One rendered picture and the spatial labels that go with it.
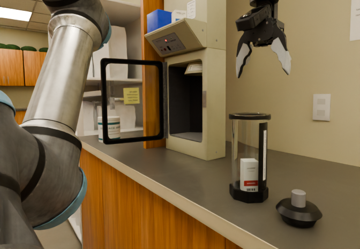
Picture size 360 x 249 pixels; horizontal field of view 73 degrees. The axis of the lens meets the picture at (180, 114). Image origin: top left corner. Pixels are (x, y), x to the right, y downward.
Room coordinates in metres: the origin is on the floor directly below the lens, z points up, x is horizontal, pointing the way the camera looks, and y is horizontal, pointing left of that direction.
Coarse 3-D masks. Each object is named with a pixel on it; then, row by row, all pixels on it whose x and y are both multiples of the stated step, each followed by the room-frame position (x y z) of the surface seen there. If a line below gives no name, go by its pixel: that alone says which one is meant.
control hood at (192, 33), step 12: (168, 24) 1.03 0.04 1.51; (180, 24) 0.97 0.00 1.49; (192, 24) 0.97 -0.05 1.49; (204, 24) 1.00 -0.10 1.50; (156, 36) 1.14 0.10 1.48; (180, 36) 1.03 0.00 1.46; (192, 36) 0.98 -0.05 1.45; (204, 36) 1.00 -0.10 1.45; (156, 48) 1.21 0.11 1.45; (192, 48) 1.04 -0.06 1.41
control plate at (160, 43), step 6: (162, 36) 1.11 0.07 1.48; (168, 36) 1.08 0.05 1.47; (174, 36) 1.05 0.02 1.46; (156, 42) 1.17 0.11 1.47; (162, 42) 1.14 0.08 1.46; (168, 42) 1.11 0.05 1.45; (174, 42) 1.09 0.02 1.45; (180, 42) 1.06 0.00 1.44; (162, 48) 1.18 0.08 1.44; (174, 48) 1.12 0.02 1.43; (180, 48) 1.09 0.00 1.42; (162, 54) 1.22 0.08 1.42
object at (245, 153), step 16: (240, 112) 0.69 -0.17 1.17; (256, 112) 0.69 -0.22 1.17; (240, 128) 0.62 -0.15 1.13; (256, 128) 0.61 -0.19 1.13; (240, 144) 0.62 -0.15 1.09; (256, 144) 0.61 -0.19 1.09; (240, 160) 0.62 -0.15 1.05; (256, 160) 0.61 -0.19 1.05; (240, 176) 0.62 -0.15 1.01; (256, 176) 0.61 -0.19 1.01
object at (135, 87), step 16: (112, 64) 1.14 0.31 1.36; (128, 64) 1.17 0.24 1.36; (112, 80) 1.14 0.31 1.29; (128, 80) 1.17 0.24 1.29; (144, 80) 1.20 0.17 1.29; (112, 96) 1.13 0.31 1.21; (128, 96) 1.17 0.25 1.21; (144, 96) 1.20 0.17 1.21; (112, 112) 1.13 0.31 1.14; (128, 112) 1.17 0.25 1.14; (144, 112) 1.20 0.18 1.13; (112, 128) 1.13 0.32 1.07; (128, 128) 1.17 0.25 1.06; (144, 128) 1.20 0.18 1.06
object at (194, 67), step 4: (192, 64) 1.13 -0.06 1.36; (196, 64) 1.12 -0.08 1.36; (200, 64) 1.11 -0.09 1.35; (188, 68) 1.15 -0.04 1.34; (192, 68) 1.12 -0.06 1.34; (196, 68) 1.11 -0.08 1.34; (200, 68) 1.10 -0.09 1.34; (188, 72) 1.13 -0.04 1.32; (192, 72) 1.11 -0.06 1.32; (196, 72) 1.10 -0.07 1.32; (200, 72) 1.10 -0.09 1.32
